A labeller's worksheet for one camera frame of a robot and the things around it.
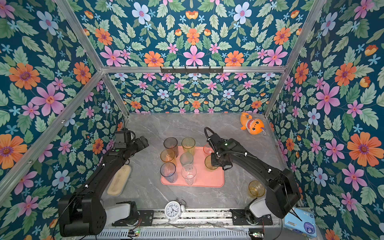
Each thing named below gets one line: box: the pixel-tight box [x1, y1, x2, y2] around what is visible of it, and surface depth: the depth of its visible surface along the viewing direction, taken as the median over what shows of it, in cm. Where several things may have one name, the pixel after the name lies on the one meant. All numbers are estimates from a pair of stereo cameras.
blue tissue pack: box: [283, 207, 317, 239], surface depth 68 cm
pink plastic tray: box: [160, 146, 225, 188], surface depth 87 cm
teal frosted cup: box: [179, 152, 194, 167], surface depth 91 cm
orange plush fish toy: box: [240, 112, 265, 135], surface depth 106 cm
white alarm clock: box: [164, 199, 187, 222], surface depth 75 cm
